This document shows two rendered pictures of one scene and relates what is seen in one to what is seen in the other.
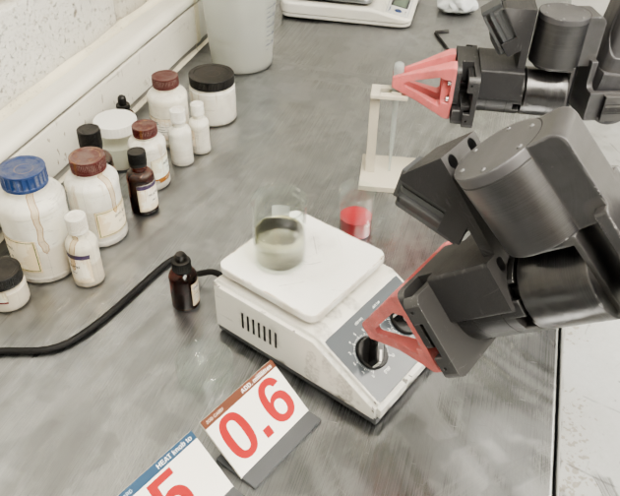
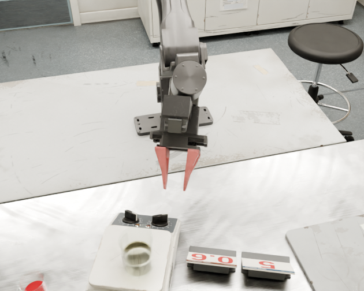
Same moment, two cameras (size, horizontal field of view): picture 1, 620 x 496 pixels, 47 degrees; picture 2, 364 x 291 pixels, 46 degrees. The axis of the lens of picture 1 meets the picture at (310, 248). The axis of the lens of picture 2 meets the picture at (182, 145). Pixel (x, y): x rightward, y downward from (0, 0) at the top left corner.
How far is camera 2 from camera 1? 80 cm
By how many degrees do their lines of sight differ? 83
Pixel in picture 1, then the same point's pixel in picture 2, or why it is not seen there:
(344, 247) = (112, 242)
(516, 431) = (151, 187)
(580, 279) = not seen: hidden behind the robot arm
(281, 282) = (156, 254)
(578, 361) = (101, 179)
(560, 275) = not seen: hidden behind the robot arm
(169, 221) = not seen: outside the picture
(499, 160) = (201, 72)
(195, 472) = (252, 263)
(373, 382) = (171, 220)
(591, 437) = (140, 168)
